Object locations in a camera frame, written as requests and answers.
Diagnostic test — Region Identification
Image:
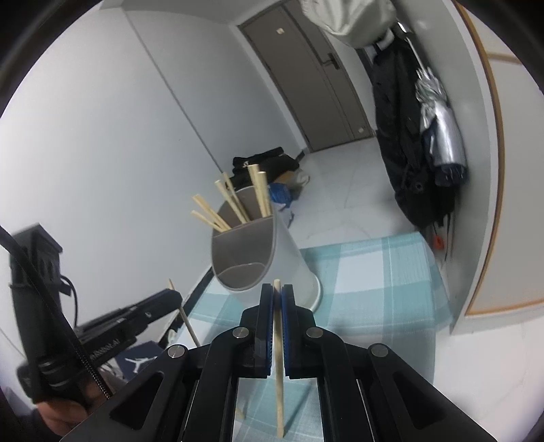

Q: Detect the blue checkered table mat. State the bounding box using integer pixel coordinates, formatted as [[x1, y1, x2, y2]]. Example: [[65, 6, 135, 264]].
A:
[[170, 232, 451, 442]]

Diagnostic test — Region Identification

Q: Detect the person's left hand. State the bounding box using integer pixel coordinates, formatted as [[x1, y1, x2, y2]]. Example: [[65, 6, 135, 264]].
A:
[[37, 382, 109, 439]]

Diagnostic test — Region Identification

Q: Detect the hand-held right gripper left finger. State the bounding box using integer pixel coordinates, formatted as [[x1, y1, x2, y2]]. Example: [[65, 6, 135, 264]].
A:
[[59, 284, 277, 442]]

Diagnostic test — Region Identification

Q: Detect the brown cardboard box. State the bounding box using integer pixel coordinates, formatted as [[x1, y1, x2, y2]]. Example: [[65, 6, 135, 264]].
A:
[[276, 169, 309, 188]]

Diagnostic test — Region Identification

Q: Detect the black clothes pile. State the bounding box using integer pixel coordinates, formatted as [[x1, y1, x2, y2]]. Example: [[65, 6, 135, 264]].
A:
[[232, 147, 300, 180]]

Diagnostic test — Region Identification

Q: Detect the silver folded umbrella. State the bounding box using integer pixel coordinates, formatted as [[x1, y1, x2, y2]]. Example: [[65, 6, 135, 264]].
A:
[[410, 38, 468, 188]]

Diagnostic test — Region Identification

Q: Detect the grey door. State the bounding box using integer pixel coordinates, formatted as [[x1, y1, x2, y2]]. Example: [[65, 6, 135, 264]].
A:
[[238, 0, 375, 153]]

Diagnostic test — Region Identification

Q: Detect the white grey utensil holder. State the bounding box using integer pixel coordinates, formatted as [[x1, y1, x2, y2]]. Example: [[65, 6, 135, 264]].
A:
[[211, 187, 322, 312]]

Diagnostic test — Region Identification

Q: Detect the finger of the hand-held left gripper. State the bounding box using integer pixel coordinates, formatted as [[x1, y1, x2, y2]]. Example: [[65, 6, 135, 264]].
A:
[[127, 289, 184, 337]]

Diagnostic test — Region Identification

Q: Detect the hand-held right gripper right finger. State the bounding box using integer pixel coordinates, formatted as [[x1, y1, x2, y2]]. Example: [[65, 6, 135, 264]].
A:
[[280, 284, 498, 442]]

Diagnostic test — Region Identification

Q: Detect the white shoulder bag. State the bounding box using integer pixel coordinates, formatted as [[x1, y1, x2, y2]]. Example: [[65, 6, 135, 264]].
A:
[[302, 0, 398, 48]]

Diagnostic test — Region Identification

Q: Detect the dark blue shoe box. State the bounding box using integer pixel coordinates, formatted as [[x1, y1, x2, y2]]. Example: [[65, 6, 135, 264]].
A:
[[114, 340, 167, 380]]

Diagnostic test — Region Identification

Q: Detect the black hanging jacket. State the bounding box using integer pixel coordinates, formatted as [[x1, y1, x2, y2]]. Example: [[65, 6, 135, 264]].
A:
[[368, 38, 457, 232]]

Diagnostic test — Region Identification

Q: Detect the white wardrobe with wooden trim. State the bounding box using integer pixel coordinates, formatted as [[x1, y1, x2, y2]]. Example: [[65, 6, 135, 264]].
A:
[[450, 0, 544, 336]]

